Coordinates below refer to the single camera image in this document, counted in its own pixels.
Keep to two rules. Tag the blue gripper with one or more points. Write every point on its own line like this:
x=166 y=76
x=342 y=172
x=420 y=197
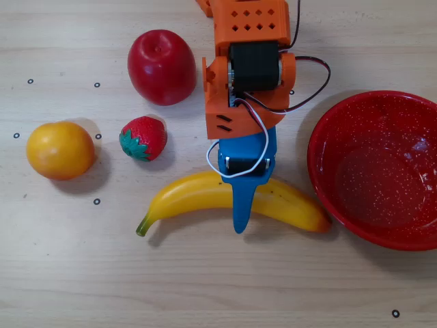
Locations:
x=244 y=149

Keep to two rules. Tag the yellow orange round fruit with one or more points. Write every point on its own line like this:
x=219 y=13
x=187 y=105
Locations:
x=60 y=150

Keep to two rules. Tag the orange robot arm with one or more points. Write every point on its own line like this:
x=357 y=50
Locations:
x=252 y=20

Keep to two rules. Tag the yellow plastic banana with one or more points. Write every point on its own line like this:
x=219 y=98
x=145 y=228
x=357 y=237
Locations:
x=191 y=194

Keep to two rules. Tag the red plastic apple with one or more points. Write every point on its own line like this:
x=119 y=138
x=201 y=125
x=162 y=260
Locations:
x=162 y=68

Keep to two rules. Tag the red plastic strawberry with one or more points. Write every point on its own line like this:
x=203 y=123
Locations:
x=148 y=135

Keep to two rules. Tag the red speckled enamel bowl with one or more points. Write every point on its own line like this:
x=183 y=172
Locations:
x=375 y=177

